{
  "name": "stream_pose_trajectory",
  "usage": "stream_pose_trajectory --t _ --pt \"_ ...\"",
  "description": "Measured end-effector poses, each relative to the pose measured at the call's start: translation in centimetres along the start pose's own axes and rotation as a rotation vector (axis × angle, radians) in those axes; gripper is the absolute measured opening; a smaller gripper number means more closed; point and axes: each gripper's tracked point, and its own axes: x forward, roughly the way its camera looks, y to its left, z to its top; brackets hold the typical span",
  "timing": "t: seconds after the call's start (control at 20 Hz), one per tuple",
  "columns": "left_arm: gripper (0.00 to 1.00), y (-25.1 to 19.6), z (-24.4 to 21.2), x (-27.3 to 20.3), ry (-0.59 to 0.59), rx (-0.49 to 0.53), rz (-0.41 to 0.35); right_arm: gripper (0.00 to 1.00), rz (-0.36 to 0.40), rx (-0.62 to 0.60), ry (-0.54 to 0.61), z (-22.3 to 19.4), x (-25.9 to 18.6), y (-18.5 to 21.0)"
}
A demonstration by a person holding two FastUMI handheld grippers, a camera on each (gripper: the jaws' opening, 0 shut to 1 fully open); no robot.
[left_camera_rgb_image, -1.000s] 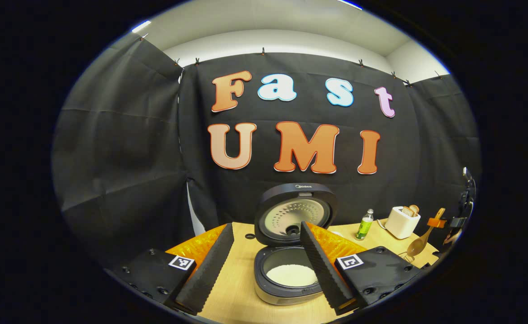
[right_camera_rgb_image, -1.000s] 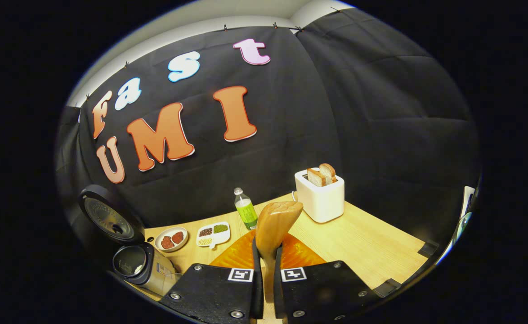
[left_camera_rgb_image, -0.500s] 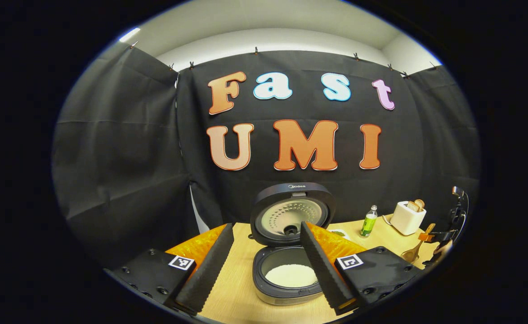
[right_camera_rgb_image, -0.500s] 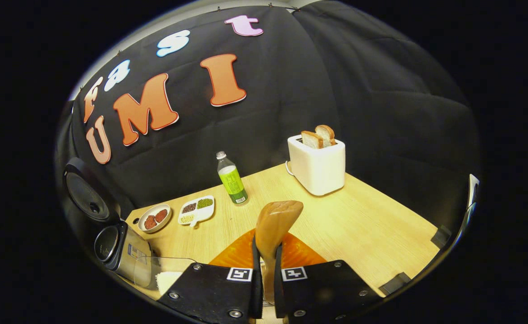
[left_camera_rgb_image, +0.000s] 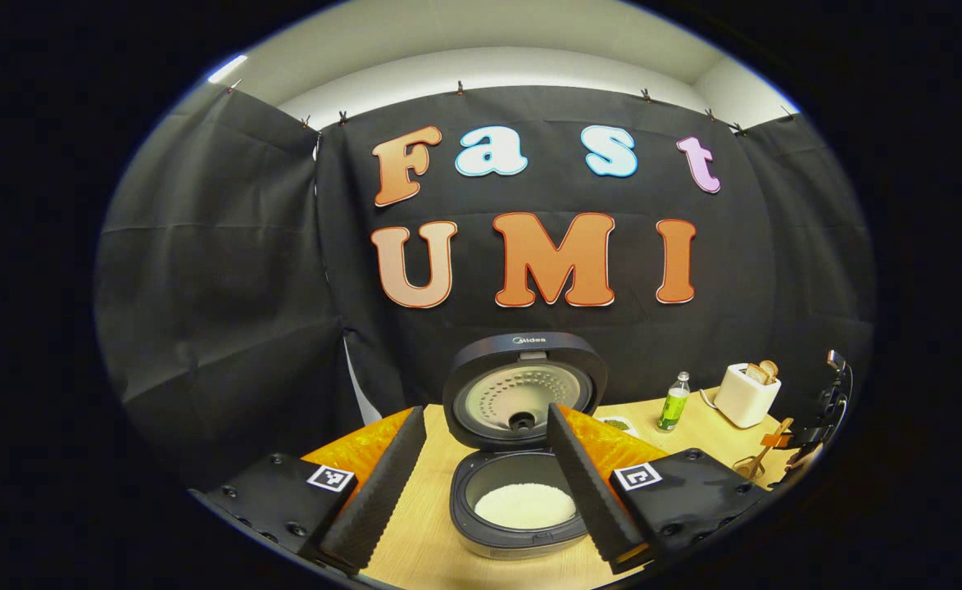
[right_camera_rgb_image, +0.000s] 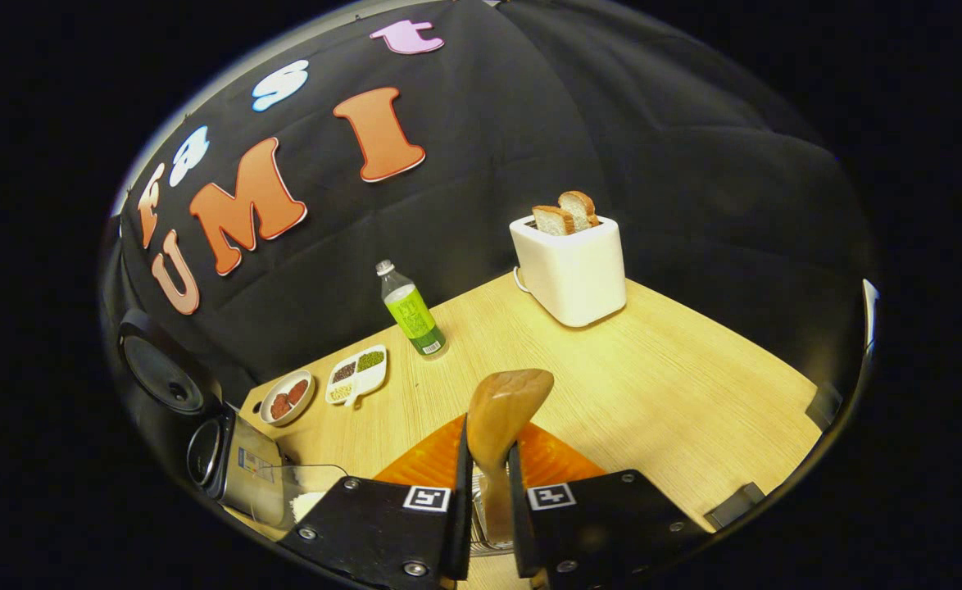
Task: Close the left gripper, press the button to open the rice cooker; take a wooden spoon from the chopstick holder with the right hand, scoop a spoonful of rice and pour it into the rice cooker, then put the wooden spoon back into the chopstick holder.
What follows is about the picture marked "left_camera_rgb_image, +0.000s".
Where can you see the ceiling light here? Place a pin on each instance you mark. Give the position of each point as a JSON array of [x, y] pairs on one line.
[[227, 68]]

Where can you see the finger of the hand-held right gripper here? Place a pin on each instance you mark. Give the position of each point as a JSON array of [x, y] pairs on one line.
[[776, 441]]

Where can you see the wooden spoon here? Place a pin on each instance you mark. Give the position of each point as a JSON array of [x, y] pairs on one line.
[[758, 459]]

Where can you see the white divided dish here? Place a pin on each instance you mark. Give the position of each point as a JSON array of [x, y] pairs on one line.
[[616, 425]]

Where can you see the white toaster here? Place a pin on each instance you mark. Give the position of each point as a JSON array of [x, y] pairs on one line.
[[743, 401]]

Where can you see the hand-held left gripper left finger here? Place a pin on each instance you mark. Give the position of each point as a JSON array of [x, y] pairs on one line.
[[383, 492]]

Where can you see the toast slice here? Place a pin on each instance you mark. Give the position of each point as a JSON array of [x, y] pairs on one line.
[[755, 374], [770, 369]]

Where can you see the black rice cooker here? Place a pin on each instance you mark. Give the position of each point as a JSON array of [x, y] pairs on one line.
[[522, 360]]

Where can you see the white rice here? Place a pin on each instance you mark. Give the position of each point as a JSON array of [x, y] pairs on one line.
[[522, 506]]

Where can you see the black backdrop cloth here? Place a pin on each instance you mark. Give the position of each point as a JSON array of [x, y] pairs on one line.
[[227, 270]]

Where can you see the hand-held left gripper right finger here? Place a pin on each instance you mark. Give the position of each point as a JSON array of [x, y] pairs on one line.
[[592, 492]]

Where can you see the green label bottle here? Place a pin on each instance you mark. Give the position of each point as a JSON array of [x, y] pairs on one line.
[[674, 406]]

